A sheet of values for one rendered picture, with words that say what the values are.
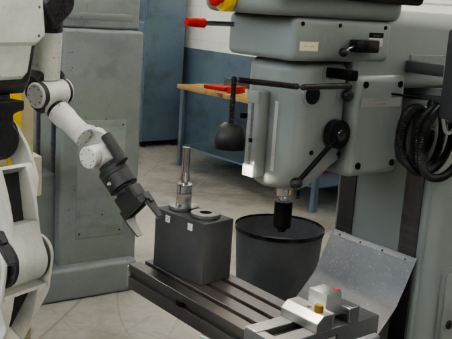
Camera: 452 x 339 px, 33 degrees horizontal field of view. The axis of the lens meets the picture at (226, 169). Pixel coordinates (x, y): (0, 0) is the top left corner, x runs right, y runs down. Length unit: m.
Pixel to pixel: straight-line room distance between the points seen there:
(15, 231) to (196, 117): 7.35
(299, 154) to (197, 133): 7.59
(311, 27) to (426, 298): 0.86
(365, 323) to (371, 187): 0.46
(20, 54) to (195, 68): 7.31
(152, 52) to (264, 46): 7.37
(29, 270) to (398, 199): 1.04
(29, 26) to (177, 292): 0.84
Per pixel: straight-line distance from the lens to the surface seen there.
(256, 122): 1.84
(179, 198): 2.33
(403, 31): 2.04
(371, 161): 2.00
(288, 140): 1.84
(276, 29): 1.79
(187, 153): 2.31
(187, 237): 2.27
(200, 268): 2.26
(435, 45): 2.15
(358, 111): 1.93
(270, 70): 1.86
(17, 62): 2.17
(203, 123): 9.31
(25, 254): 2.19
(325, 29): 1.82
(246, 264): 3.97
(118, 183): 2.22
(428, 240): 2.18
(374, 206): 2.27
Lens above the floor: 1.75
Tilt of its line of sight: 12 degrees down
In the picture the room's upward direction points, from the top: 4 degrees clockwise
